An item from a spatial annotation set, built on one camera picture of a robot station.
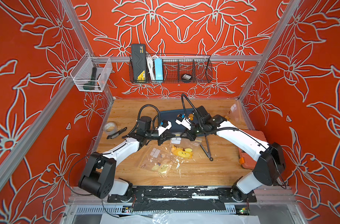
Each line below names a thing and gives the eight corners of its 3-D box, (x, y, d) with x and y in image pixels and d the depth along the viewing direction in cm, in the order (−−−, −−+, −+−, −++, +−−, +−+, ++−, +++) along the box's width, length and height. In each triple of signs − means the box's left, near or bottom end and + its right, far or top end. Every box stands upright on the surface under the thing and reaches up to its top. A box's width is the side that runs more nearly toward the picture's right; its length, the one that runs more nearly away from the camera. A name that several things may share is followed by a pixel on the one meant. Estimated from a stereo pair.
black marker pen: (108, 140, 97) (106, 138, 95) (107, 138, 98) (106, 136, 96) (128, 130, 102) (127, 128, 101) (127, 128, 103) (126, 126, 102)
